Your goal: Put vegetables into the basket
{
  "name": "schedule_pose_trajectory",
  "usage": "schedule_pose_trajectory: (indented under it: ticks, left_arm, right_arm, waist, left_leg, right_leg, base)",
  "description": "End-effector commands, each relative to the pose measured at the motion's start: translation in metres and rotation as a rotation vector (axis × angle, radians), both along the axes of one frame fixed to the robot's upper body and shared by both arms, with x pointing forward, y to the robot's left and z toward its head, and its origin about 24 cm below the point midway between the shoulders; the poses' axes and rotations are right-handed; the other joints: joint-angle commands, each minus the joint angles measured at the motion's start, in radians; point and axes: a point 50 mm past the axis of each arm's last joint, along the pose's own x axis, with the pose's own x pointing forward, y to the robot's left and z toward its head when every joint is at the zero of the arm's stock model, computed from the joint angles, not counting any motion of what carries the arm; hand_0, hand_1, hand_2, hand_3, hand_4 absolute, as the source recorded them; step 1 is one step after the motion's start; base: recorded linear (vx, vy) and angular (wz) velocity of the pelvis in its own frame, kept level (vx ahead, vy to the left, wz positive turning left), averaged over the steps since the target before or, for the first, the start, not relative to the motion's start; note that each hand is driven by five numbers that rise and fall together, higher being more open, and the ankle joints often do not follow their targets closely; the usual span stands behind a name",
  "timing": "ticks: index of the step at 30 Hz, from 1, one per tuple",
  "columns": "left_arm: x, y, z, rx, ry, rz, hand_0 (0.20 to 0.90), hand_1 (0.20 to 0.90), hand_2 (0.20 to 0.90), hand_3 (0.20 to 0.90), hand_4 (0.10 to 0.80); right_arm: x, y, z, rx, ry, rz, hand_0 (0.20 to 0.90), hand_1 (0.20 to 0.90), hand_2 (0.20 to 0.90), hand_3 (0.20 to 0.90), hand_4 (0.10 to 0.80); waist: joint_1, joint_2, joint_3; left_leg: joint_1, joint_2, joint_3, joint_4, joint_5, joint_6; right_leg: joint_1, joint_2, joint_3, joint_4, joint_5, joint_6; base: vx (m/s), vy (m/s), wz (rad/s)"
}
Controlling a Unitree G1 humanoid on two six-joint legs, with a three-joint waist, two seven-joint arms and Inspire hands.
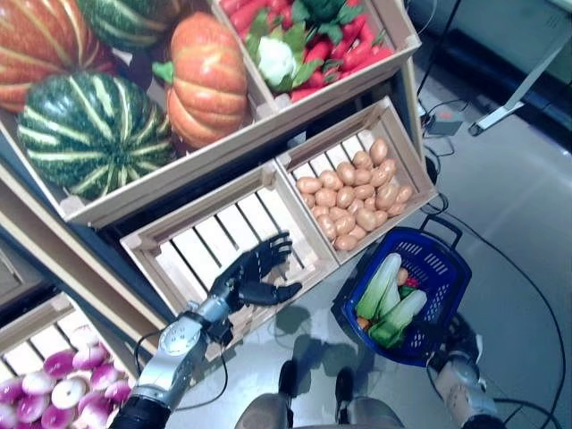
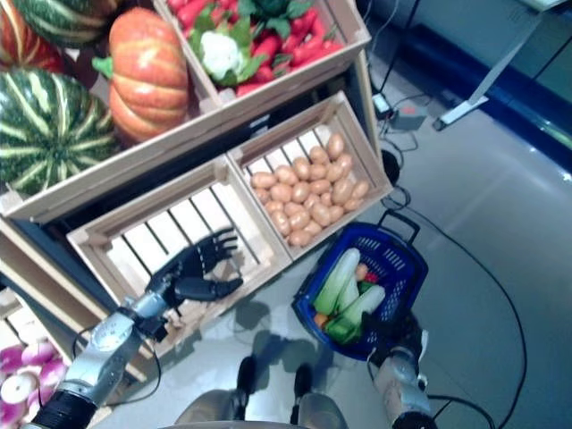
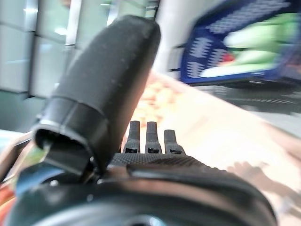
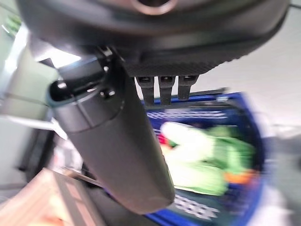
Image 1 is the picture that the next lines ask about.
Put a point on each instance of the black tripod pole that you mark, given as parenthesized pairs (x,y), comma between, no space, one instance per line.
(440,40)

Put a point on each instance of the silver robot leg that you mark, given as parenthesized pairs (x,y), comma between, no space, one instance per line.
(263,413)
(375,414)

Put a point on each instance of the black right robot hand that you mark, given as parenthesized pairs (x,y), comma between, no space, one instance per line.
(465,337)

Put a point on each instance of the large green striped pumpkin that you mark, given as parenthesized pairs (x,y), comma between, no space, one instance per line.
(94,134)

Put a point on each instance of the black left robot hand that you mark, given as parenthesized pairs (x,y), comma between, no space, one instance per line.
(250,277)

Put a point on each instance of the green bell pepper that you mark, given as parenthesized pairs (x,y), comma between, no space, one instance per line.
(406,292)

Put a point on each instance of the silver right robot leg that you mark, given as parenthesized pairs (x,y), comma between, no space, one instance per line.
(375,414)

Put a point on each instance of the napa cabbage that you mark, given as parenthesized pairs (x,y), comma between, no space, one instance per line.
(377,286)
(402,313)
(391,299)

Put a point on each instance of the black left robot foot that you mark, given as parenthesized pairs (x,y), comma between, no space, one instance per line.
(288,380)

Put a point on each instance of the red bell pepper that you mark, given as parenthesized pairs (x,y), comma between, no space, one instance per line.
(412,282)

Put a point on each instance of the red carrot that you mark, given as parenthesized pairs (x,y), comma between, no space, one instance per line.
(306,93)
(357,29)
(377,54)
(317,51)
(246,20)
(232,5)

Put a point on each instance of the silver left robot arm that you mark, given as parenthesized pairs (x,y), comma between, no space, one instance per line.
(179,344)

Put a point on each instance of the black robot foot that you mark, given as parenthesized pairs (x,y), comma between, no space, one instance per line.
(288,380)
(344,389)

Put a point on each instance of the orange fruit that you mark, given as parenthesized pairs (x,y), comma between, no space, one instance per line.
(363,322)

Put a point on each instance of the silver left robot leg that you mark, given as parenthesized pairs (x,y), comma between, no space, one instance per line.
(263,413)

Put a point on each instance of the small orange pumpkin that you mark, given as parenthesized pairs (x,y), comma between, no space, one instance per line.
(210,85)

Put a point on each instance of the grey power box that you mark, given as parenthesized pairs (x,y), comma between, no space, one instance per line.
(444,125)

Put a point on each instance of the blue plastic shopping basket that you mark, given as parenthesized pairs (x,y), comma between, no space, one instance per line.
(402,355)

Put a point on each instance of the white cauliflower with leaves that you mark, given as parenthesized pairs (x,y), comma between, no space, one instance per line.
(277,60)

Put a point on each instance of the dark green broccoli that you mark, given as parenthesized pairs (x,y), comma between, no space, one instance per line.
(322,9)

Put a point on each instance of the purple white turnip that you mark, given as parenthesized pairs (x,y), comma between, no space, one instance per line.
(103,376)
(6,415)
(91,402)
(9,389)
(87,357)
(38,382)
(31,407)
(84,336)
(56,416)
(67,393)
(60,363)
(118,391)

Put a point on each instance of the white desk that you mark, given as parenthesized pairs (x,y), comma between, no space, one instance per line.
(496,118)

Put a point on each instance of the large orange pumpkin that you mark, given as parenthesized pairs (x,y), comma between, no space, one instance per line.
(40,40)

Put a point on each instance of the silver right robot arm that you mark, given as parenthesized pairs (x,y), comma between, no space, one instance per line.
(460,389)

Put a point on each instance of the black right robot foot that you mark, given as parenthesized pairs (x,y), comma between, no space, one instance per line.
(344,389)

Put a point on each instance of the tan potato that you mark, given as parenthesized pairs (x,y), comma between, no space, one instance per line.
(362,160)
(366,219)
(325,196)
(327,225)
(364,191)
(404,194)
(308,184)
(379,151)
(344,223)
(330,179)
(345,172)
(346,242)
(386,194)
(388,169)
(403,276)
(345,196)
(357,232)

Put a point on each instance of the wooden display shelf frame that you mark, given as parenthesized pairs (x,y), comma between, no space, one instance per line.
(67,259)

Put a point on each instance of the large wooden crate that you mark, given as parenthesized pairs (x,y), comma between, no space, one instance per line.
(170,179)

